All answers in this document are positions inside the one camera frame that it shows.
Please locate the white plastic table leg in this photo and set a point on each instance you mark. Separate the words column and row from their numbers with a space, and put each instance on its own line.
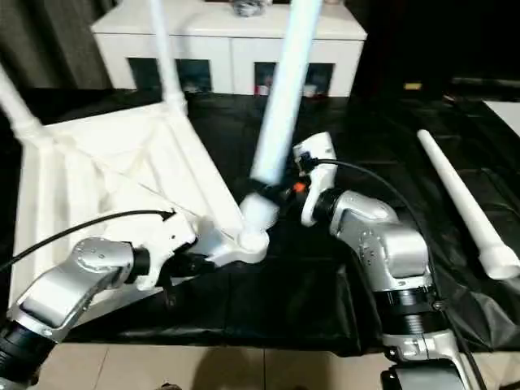
column 455, row 187
column 284, row 101
column 16, row 105
column 164, row 53

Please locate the white plastic table top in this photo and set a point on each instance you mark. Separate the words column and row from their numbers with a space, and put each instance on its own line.
column 122, row 174

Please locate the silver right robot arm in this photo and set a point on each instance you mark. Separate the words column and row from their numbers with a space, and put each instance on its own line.
column 390, row 243

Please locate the black mat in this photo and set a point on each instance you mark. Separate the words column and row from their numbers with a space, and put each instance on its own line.
column 325, row 292

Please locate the white cabinet with glass doors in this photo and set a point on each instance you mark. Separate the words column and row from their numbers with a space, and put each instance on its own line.
column 223, row 40

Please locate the small yellow object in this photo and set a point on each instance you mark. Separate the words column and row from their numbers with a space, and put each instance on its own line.
column 413, row 86

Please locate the white flat board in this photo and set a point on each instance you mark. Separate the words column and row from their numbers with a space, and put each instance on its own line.
column 505, row 115

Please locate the grey curtain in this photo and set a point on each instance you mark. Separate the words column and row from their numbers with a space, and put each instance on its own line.
column 48, row 40

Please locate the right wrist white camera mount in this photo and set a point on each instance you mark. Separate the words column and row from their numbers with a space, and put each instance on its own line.
column 321, row 154

